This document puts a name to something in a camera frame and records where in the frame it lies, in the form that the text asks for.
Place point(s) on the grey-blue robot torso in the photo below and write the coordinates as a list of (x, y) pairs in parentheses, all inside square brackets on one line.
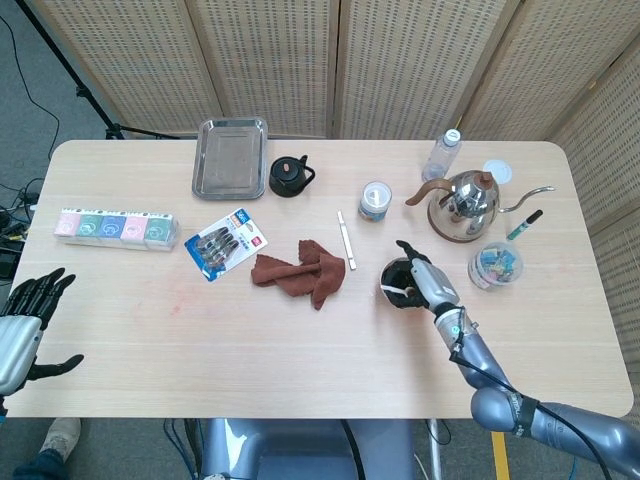
[(300, 450)]

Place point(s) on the white stick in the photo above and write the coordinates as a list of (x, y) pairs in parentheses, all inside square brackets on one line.
[(347, 240)]

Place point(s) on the clear plastic water bottle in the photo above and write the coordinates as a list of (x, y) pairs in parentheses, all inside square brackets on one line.
[(440, 155)]

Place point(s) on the white-lid jar with blue label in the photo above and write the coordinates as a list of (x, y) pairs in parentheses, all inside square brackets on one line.
[(374, 202)]

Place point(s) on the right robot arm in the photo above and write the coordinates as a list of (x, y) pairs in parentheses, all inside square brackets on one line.
[(480, 355)]

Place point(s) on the steel gooseneck kettle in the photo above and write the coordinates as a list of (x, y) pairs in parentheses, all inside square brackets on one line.
[(465, 210)]

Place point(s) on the white shoe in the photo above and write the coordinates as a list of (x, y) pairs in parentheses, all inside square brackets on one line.
[(60, 432)]

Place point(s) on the black tripod stand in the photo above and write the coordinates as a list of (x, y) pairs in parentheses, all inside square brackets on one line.
[(82, 92)]

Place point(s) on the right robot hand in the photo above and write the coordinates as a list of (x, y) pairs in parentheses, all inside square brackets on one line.
[(430, 282)]

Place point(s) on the green marker pen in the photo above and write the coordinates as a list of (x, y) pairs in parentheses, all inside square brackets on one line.
[(522, 226)]

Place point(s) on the pastel tissue multipack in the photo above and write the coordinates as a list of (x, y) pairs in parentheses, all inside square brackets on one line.
[(115, 229)]

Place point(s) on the blue clip blister pack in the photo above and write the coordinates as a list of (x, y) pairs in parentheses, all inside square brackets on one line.
[(225, 245)]

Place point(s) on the stainless steel tray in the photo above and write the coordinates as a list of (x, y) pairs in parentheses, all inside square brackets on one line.
[(230, 160)]

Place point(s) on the small black teapot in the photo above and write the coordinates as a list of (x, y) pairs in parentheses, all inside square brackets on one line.
[(287, 177)]

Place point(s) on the wooden woven folding screen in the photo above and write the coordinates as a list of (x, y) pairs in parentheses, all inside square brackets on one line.
[(280, 60)]

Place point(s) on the white bowl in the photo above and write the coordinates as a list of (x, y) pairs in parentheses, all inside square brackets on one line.
[(384, 295)]

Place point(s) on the white round lid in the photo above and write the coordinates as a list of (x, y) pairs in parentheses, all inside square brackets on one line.
[(500, 167)]

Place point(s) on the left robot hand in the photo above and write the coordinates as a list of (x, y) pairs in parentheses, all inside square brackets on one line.
[(17, 340)]

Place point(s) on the white table leg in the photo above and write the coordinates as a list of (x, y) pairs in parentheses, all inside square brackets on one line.
[(437, 450)]

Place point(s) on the brown cloth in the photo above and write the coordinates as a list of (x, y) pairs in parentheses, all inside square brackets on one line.
[(300, 275)]

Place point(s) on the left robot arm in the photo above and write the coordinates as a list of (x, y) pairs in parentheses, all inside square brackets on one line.
[(2, 407)]

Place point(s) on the clear jar of colourful clips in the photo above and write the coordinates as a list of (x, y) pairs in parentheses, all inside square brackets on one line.
[(495, 265)]

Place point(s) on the white object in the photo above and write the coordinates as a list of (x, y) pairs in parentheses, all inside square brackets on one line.
[(395, 289)]

